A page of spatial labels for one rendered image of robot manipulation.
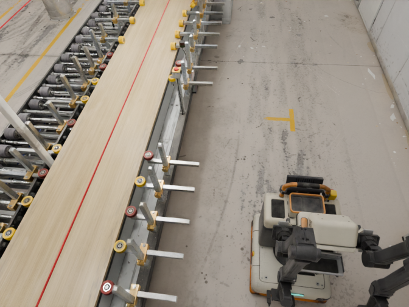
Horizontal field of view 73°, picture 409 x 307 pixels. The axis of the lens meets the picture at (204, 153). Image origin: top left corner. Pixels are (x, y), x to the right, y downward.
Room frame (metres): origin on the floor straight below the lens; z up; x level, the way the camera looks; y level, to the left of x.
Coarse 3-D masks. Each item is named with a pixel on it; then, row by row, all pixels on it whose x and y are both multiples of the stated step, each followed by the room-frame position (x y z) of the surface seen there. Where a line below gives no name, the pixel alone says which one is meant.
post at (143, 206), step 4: (140, 204) 0.84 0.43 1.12; (144, 204) 0.84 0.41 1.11; (140, 208) 0.83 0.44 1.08; (144, 208) 0.82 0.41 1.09; (148, 208) 0.85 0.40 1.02; (144, 212) 0.82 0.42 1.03; (148, 212) 0.84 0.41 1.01; (144, 216) 0.83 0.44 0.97; (148, 216) 0.82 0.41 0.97; (148, 220) 0.82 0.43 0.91; (152, 220) 0.84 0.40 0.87; (148, 224) 0.83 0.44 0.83; (152, 224) 0.82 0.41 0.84
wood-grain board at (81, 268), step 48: (144, 0) 4.18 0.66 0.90; (144, 48) 2.96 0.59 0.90; (96, 96) 2.18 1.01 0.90; (144, 96) 2.12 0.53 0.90; (96, 144) 1.56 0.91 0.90; (144, 144) 1.51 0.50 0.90; (48, 192) 1.12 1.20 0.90; (96, 192) 1.08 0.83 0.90; (48, 240) 0.75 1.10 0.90; (96, 240) 0.72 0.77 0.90; (0, 288) 0.46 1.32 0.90; (48, 288) 0.44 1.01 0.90; (96, 288) 0.42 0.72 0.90
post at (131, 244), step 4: (128, 240) 0.60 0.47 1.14; (132, 240) 0.60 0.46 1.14; (128, 244) 0.58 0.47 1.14; (132, 244) 0.58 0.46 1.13; (136, 244) 0.61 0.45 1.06; (132, 248) 0.58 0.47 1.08; (136, 248) 0.59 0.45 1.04; (136, 252) 0.58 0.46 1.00; (140, 252) 0.59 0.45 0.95; (136, 256) 0.58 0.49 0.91; (140, 256) 0.58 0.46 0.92; (148, 260) 0.61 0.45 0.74
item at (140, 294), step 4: (140, 292) 0.39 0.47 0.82; (144, 292) 0.39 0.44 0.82; (148, 292) 0.39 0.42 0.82; (140, 296) 0.37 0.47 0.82; (144, 296) 0.37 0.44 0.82; (148, 296) 0.37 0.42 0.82; (152, 296) 0.36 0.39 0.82; (156, 296) 0.36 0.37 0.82; (160, 296) 0.36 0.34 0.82; (164, 296) 0.36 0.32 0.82; (168, 296) 0.36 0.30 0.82; (172, 296) 0.35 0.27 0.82; (176, 296) 0.35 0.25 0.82; (164, 300) 0.34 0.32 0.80; (168, 300) 0.33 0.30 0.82; (172, 300) 0.33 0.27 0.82; (176, 300) 0.33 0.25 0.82
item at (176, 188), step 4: (148, 184) 1.15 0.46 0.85; (152, 184) 1.15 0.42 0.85; (148, 188) 1.13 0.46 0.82; (152, 188) 1.12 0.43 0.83; (164, 188) 1.10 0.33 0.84; (168, 188) 1.10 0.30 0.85; (172, 188) 1.09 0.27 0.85; (176, 188) 1.09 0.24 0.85; (180, 188) 1.09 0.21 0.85; (184, 188) 1.09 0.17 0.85; (188, 188) 1.08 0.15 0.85; (192, 188) 1.08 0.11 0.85
